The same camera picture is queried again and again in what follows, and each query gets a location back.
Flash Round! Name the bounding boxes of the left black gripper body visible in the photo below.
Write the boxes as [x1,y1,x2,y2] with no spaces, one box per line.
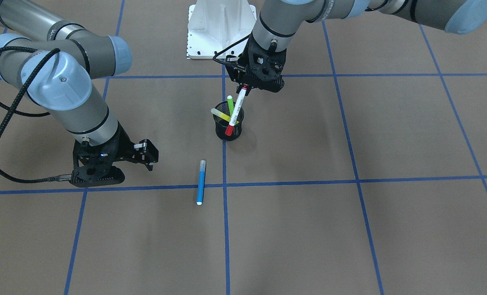
[226,34,287,93]

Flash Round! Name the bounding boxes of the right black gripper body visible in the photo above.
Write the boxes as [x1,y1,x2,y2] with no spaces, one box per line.
[72,125,141,187]

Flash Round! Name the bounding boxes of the blue marker pen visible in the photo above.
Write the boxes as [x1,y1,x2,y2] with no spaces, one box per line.
[196,159,207,206]

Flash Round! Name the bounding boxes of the red capped white marker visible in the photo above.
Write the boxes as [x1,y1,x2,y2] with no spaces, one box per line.
[225,84,248,136]

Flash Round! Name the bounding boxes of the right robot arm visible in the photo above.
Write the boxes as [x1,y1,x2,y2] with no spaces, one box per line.
[0,0,159,187]

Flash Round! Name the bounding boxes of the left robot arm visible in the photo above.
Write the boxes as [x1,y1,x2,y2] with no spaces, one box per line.
[224,0,487,92]

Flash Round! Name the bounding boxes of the green highlighter pen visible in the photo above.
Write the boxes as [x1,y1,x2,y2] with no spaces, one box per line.
[227,95,234,116]

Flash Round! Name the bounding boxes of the yellow highlighter pen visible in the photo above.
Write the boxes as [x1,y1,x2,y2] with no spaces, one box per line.
[210,108,232,123]

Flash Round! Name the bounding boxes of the black mesh pen cup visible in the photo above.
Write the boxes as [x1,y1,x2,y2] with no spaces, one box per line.
[212,101,245,141]

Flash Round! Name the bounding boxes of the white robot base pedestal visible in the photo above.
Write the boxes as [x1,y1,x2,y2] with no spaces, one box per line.
[186,0,258,59]

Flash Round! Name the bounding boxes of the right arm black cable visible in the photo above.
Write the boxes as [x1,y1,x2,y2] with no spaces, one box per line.
[0,46,74,184]

